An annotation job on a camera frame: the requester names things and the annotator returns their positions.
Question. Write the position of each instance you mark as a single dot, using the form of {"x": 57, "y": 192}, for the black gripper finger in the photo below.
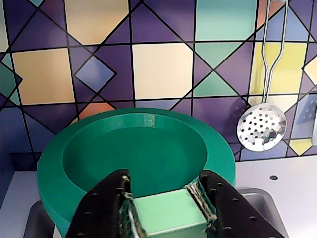
{"x": 104, "y": 203}
{"x": 232, "y": 213}

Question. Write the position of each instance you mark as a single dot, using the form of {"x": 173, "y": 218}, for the blue toy play kitchen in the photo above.
{"x": 158, "y": 69}

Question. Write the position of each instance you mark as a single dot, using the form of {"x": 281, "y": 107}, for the steel slotted spatula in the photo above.
{"x": 309, "y": 116}

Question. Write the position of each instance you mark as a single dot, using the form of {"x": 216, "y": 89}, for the steel perforated skimmer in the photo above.
{"x": 262, "y": 124}

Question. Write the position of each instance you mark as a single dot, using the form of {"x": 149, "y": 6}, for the green round lid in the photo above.
{"x": 138, "y": 153}

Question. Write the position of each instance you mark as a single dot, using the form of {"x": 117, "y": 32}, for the grey toy sink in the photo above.
{"x": 257, "y": 198}

